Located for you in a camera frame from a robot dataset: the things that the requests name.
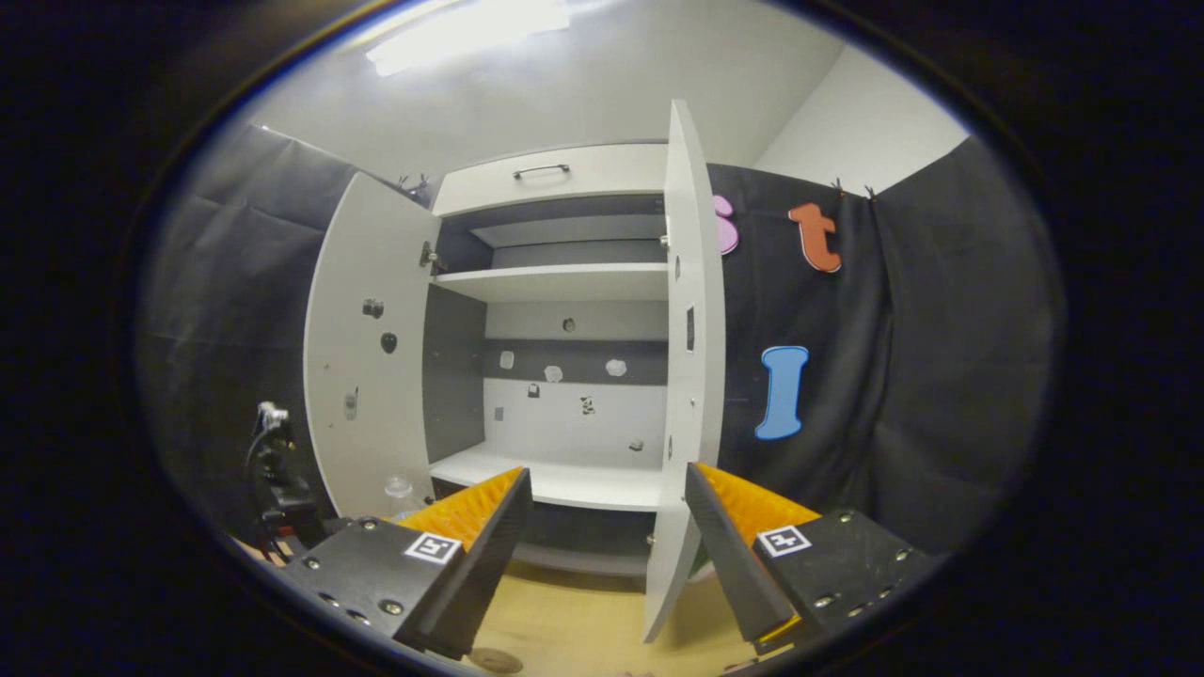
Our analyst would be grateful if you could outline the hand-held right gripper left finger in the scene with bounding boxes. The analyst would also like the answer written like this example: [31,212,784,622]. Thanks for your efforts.
[282,467,533,661]

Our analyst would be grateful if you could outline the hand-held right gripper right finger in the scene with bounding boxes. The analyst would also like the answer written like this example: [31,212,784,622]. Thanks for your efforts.
[685,462,943,656]

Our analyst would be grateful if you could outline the white cabinet door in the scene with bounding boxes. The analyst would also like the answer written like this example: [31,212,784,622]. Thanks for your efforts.
[642,99,728,645]
[302,171,444,521]

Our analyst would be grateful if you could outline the white and grey cabinet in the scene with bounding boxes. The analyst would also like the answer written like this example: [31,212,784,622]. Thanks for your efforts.
[420,140,672,577]

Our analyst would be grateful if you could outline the white cabinet shelf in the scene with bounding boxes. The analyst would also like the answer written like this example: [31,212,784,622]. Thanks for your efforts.
[432,262,671,305]

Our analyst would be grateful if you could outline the white cabinet drawer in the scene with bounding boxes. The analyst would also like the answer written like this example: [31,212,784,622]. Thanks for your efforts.
[432,142,670,218]

